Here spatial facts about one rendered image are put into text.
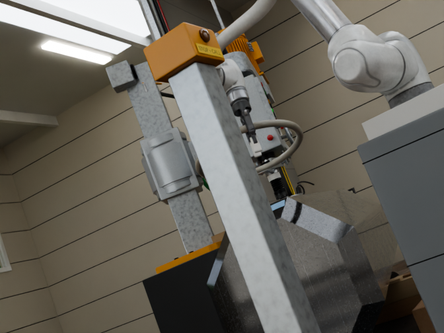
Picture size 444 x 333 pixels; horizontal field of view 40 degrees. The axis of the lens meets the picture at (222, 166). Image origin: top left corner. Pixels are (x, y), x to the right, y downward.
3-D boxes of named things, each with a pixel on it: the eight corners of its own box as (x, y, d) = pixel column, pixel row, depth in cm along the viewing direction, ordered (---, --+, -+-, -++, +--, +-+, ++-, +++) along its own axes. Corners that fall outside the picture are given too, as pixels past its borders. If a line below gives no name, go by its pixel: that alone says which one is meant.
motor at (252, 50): (232, 100, 422) (211, 48, 429) (273, 81, 417) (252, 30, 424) (223, 91, 395) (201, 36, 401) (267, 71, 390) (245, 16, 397)
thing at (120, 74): (106, 92, 390) (98, 71, 393) (124, 94, 406) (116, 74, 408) (129, 78, 381) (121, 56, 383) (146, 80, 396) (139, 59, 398)
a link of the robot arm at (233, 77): (238, 101, 259) (213, 98, 251) (227, 71, 265) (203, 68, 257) (253, 86, 252) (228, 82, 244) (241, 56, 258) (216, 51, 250)
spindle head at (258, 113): (256, 172, 358) (228, 102, 366) (291, 157, 355) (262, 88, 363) (245, 165, 323) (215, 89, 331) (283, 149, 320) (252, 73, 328)
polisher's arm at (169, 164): (150, 191, 375) (137, 154, 379) (156, 199, 409) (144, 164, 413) (263, 149, 381) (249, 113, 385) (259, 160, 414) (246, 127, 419)
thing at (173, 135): (146, 208, 386) (125, 148, 393) (178, 203, 415) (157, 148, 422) (188, 187, 369) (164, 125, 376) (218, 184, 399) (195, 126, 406)
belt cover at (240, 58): (244, 121, 422) (234, 100, 424) (277, 107, 418) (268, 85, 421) (212, 91, 328) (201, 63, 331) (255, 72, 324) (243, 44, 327)
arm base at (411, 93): (446, 102, 213) (439, 88, 214) (441, 91, 193) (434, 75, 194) (396, 125, 219) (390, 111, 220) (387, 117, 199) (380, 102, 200)
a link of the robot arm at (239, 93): (246, 95, 257) (251, 107, 254) (225, 101, 256) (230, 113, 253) (246, 84, 248) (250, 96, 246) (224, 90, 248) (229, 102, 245)
